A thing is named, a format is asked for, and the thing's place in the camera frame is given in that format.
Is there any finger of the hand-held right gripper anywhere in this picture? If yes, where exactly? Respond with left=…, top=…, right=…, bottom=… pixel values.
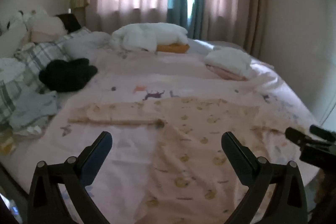
left=285, top=127, right=310, bottom=147
left=309, top=124, right=336, bottom=143

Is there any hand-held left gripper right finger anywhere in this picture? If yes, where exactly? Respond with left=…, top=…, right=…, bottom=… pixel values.
left=221, top=131, right=307, bottom=224

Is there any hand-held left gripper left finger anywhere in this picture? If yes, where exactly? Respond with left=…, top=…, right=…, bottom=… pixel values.
left=28, top=131, right=113, bottom=224

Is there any cream printed baby onesie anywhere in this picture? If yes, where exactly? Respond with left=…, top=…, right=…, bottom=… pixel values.
left=68, top=97, right=306, bottom=224

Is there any person's right forearm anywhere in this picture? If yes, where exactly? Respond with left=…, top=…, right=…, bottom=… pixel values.
left=313, top=168, right=332, bottom=214

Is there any folded pink cloth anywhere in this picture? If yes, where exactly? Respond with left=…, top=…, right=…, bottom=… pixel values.
left=206, top=64, right=248, bottom=81

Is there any light blue garment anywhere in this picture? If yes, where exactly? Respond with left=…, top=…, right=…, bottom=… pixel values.
left=9, top=91, right=59, bottom=130

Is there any pink printed blanket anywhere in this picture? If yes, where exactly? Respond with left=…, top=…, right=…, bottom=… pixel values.
left=16, top=49, right=319, bottom=224

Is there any black cloth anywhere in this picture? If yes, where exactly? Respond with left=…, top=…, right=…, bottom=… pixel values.
left=38, top=58, right=98, bottom=92

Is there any folded white cloth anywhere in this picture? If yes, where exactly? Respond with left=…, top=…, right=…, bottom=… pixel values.
left=204, top=47, right=253, bottom=76

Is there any plaid pillow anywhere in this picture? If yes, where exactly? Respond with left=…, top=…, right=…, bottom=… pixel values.
left=0, top=27, right=92, bottom=125

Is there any orange pillow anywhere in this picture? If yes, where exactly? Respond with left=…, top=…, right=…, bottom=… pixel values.
left=156, top=42, right=190, bottom=54

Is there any white bunched blanket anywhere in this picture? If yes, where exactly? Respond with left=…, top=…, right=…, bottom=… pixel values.
left=110, top=22, right=189, bottom=52

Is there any white plush toy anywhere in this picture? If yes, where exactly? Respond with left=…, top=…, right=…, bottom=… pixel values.
left=0, top=7, right=67, bottom=43

